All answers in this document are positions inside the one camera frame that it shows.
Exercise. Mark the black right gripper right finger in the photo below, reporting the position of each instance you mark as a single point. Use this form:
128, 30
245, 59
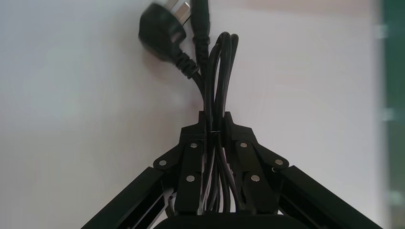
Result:
250, 164

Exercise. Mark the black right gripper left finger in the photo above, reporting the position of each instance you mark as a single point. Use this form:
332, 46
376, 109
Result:
188, 164

